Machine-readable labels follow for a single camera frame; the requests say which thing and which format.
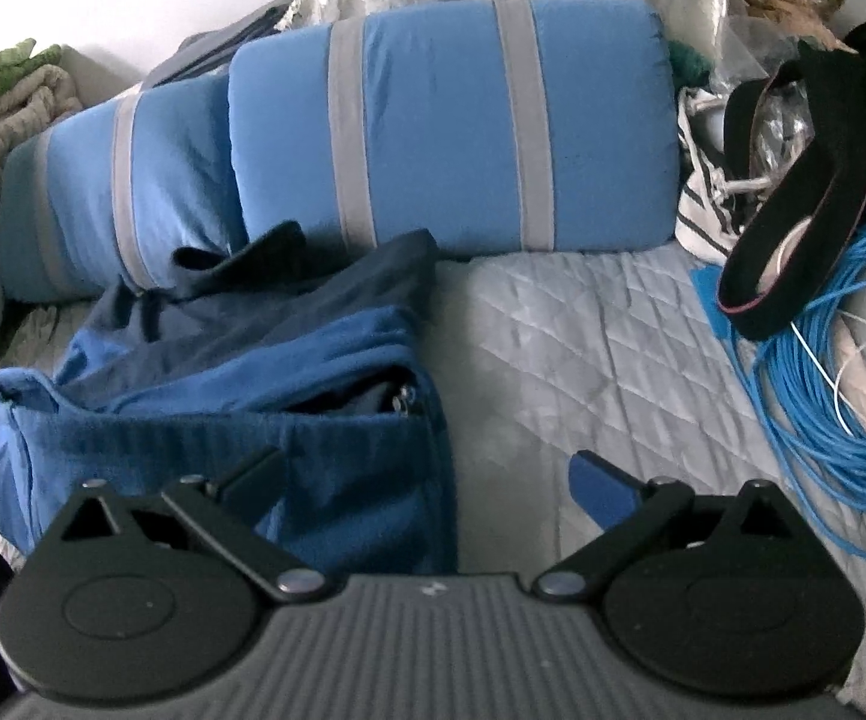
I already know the clear plastic bag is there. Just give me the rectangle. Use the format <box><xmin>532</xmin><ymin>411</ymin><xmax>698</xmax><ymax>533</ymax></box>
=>
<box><xmin>706</xmin><ymin>6</ymin><xmax>820</xmax><ymax>181</ymax></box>

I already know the thin white cable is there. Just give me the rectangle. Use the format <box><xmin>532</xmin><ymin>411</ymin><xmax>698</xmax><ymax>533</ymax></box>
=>
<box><xmin>774</xmin><ymin>236</ymin><xmax>866</xmax><ymax>440</ymax></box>

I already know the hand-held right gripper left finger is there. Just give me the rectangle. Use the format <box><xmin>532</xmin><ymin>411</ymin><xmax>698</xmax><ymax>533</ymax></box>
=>
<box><xmin>60</xmin><ymin>446</ymin><xmax>326</xmax><ymax>604</ymax></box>

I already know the blue flat sheet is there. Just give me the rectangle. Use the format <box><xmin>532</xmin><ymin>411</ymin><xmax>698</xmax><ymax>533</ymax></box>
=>
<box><xmin>690</xmin><ymin>262</ymin><xmax>743</xmax><ymax>344</ymax></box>

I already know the black strap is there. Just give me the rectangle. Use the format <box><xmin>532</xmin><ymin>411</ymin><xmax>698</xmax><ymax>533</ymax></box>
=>
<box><xmin>716</xmin><ymin>40</ymin><xmax>866</xmax><ymax>343</ymax></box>

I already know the teal cloth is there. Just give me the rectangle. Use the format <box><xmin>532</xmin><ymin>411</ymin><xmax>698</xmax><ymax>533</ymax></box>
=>
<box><xmin>665</xmin><ymin>40</ymin><xmax>717</xmax><ymax>89</ymax></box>

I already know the beige blanket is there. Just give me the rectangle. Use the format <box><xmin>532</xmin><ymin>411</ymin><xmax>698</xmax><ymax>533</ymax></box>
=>
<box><xmin>0</xmin><ymin>64</ymin><xmax>88</xmax><ymax>205</ymax></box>

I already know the black white striped cloth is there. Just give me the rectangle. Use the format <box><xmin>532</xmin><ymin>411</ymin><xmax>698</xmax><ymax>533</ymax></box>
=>
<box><xmin>675</xmin><ymin>85</ymin><xmax>773</xmax><ymax>268</ymax></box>

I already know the blue grey-striped pillow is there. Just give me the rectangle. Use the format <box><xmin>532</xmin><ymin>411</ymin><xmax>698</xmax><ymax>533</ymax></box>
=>
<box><xmin>227</xmin><ymin>0</ymin><xmax>681</xmax><ymax>262</ymax></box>
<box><xmin>0</xmin><ymin>73</ymin><xmax>243</xmax><ymax>307</ymax></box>

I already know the grey quilted bed cover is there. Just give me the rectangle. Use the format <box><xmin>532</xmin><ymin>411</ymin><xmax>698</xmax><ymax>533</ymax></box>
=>
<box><xmin>0</xmin><ymin>240</ymin><xmax>866</xmax><ymax>720</ymax></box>

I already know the blue fleece jacket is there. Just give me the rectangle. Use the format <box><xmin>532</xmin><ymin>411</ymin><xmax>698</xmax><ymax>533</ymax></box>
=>
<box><xmin>0</xmin><ymin>220</ymin><xmax>460</xmax><ymax>580</ymax></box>

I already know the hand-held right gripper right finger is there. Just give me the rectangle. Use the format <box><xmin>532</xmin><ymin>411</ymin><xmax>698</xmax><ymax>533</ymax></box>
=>
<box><xmin>530</xmin><ymin>450</ymin><xmax>795</xmax><ymax>602</ymax></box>

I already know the grey folded cloth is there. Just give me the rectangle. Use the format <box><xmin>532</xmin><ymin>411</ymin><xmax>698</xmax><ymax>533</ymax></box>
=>
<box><xmin>146</xmin><ymin>0</ymin><xmax>300</xmax><ymax>88</ymax></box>

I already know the blue cable coil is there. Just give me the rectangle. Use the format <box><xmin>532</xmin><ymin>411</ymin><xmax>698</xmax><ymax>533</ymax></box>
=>
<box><xmin>727</xmin><ymin>221</ymin><xmax>866</xmax><ymax>563</ymax></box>

